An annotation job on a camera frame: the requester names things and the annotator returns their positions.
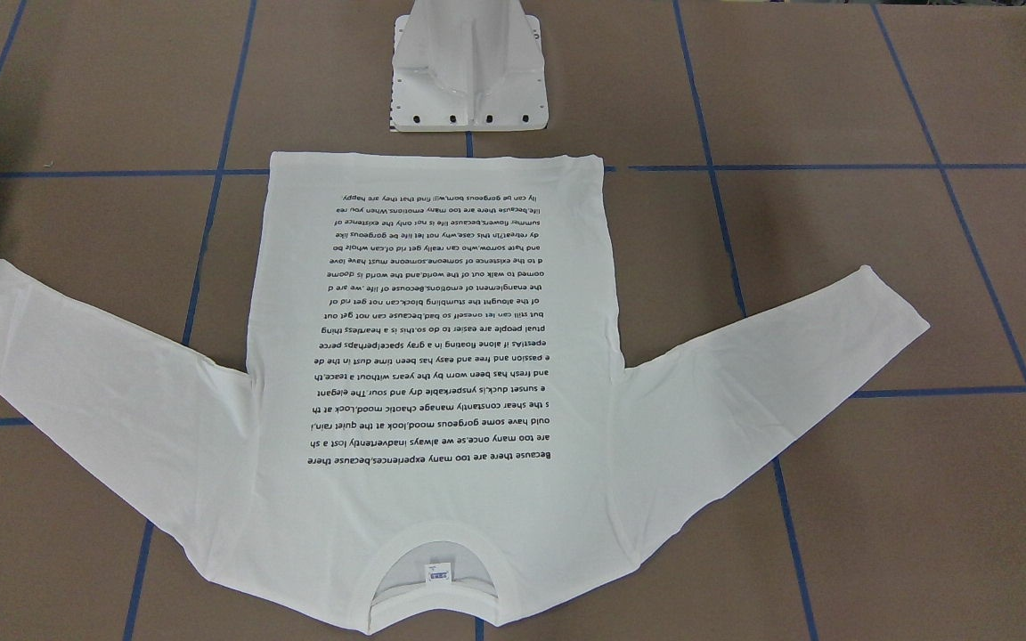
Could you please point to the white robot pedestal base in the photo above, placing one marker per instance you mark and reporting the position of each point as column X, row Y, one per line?
column 468, row 66

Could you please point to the white long-sleeve printed shirt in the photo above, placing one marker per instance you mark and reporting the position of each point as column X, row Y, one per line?
column 435, row 413

